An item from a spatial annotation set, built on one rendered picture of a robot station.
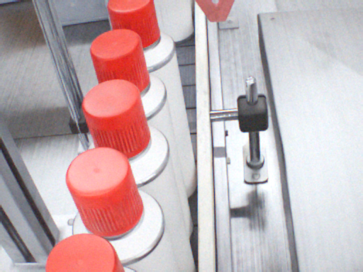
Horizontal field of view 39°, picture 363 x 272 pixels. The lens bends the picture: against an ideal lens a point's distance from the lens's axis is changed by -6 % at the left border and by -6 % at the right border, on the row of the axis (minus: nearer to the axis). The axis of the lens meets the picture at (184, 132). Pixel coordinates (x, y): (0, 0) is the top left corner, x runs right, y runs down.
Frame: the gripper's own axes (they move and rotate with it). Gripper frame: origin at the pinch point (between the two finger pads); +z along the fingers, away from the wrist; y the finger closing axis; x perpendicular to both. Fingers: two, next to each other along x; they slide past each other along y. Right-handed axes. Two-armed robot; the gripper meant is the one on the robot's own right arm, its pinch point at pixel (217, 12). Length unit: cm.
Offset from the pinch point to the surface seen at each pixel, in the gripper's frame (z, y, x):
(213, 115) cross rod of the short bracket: 10.7, -1.8, 1.4
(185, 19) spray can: 10.6, 15.5, 3.9
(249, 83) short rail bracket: 6.9, -2.0, -2.3
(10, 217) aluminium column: 9.8, -13.3, 20.0
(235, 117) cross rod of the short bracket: 11.0, -2.0, -0.7
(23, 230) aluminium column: 11.8, -13.3, 19.4
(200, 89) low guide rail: 10.2, 1.6, 2.5
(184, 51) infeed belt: 13.8, 13.2, 4.5
